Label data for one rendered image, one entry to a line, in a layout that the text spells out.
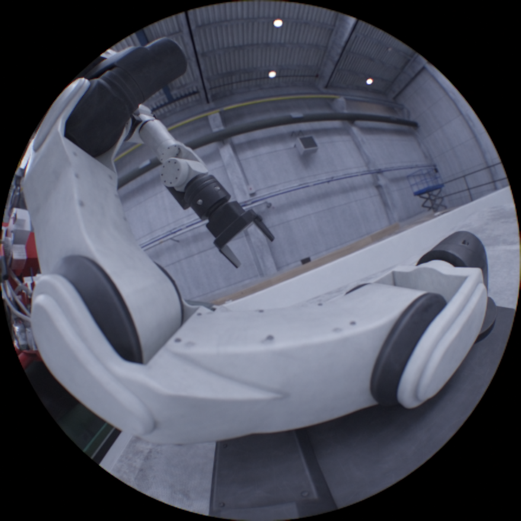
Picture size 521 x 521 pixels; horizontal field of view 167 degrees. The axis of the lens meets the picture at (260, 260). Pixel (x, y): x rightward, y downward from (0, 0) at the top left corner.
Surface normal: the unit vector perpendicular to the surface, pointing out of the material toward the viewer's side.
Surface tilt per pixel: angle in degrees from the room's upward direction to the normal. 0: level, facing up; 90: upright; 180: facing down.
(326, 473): 0
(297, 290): 90
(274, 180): 90
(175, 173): 105
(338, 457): 0
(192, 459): 0
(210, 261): 90
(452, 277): 90
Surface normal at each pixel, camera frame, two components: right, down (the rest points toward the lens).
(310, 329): -0.06, -1.00
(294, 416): 0.09, 0.00
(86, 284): 0.51, -0.54
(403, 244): -0.26, 0.12
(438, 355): -0.52, -0.41
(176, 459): -0.33, -0.94
